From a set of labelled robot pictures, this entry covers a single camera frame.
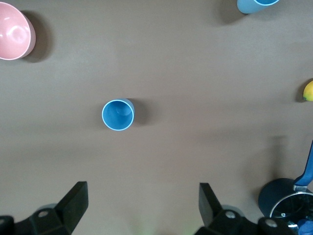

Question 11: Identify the glass lid with blue knob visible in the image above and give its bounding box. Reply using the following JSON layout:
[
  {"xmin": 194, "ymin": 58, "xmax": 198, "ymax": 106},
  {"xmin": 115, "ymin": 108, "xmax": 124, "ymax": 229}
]
[{"xmin": 269, "ymin": 190, "xmax": 313, "ymax": 235}]

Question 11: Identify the yellow lemon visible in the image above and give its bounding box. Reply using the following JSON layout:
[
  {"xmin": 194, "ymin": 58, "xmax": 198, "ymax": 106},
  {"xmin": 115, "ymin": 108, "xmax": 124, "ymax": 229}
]
[{"xmin": 303, "ymin": 80, "xmax": 313, "ymax": 102}]

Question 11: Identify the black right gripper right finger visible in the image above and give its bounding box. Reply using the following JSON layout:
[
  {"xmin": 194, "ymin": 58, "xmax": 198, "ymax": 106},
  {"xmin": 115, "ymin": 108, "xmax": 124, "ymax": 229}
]
[{"xmin": 192, "ymin": 182, "xmax": 299, "ymax": 235}]

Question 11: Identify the pink bowl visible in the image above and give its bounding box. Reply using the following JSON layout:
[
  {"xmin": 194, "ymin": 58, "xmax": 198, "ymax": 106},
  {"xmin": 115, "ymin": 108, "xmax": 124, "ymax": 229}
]
[{"xmin": 0, "ymin": 2, "xmax": 37, "ymax": 61}]

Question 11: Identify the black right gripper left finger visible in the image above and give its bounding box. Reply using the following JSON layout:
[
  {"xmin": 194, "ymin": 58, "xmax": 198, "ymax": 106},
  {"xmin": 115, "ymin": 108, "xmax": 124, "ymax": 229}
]
[{"xmin": 0, "ymin": 181, "xmax": 89, "ymax": 235}]

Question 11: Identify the blue plastic cup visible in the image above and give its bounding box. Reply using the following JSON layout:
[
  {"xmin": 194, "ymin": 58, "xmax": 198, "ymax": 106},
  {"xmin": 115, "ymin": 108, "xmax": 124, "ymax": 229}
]
[
  {"xmin": 101, "ymin": 98, "xmax": 135, "ymax": 132},
  {"xmin": 236, "ymin": 0, "xmax": 281, "ymax": 14}
]

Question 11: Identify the black pot with blue handle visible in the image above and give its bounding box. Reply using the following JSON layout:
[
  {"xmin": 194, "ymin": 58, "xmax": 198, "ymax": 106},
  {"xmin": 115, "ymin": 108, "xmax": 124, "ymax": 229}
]
[{"xmin": 258, "ymin": 139, "xmax": 313, "ymax": 220}]

